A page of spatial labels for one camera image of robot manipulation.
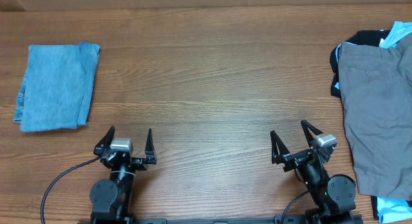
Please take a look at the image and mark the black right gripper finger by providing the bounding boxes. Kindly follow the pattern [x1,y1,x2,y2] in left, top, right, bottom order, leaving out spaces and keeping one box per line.
[270,130,290,164]
[301,120,323,147]

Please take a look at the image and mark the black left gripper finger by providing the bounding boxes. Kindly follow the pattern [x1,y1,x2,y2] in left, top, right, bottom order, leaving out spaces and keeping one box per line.
[93,126,115,156]
[145,129,157,165]

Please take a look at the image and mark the light blue denim jeans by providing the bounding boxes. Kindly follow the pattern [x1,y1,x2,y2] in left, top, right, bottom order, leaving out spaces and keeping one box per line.
[14,42,100,133]

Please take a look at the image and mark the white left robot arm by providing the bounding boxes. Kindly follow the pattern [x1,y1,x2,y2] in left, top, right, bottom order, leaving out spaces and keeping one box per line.
[89,126,157,223]

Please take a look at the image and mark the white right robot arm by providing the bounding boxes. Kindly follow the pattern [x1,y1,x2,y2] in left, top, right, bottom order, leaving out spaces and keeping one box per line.
[270,120,363,224]

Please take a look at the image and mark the light blue folded garment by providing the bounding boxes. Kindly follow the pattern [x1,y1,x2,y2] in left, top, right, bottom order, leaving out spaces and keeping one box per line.
[334,21,412,224]

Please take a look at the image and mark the black folded garment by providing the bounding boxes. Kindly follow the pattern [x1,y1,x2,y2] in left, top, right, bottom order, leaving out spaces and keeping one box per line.
[330,30,390,98]

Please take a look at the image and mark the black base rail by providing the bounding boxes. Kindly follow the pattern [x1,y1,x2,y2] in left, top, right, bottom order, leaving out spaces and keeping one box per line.
[77,214,363,224]

